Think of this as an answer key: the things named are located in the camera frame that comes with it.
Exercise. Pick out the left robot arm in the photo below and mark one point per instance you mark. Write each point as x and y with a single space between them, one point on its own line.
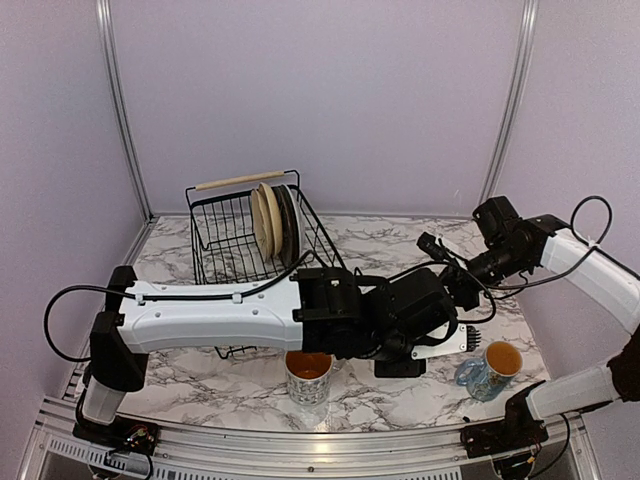
325 310

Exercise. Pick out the plain cream yellow plate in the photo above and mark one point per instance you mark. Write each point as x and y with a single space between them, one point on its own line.
275 216

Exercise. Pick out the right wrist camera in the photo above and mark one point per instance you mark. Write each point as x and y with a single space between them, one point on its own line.
430 245

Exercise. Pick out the left aluminium frame post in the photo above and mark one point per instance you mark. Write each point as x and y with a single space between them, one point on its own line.
108 41

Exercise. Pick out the blue mug yellow inside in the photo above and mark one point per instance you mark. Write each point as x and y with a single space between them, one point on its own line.
487 376

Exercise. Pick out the grey reindeer plate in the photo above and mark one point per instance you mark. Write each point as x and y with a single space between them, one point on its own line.
290 250

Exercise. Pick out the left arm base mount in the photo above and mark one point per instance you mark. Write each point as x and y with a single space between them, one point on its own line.
124 434

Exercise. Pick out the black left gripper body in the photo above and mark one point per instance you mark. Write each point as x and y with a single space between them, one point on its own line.
398 371

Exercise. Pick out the cream gold rimmed plate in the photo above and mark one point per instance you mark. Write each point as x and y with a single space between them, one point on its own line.
261 224

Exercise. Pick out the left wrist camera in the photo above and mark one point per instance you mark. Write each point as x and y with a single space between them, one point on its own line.
450 342

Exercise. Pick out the front aluminium rail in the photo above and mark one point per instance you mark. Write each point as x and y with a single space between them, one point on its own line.
199 452

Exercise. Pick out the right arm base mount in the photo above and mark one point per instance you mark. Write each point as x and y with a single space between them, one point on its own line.
497 437

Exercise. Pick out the aluminium frame post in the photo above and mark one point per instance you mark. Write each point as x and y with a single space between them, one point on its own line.
515 92
108 41

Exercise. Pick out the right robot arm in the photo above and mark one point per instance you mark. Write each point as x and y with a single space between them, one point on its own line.
515 244

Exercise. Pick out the black wire dish rack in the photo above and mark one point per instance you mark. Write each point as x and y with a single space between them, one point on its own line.
225 252

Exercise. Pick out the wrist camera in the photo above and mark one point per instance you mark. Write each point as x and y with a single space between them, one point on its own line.
430 245
450 342

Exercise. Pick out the right aluminium frame post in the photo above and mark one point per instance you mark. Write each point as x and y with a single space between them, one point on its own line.
515 92

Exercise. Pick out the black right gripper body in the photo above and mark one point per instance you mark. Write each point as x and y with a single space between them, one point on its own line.
470 294

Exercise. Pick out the patterned mug yellow inside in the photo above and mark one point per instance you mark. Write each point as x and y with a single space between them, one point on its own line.
308 376

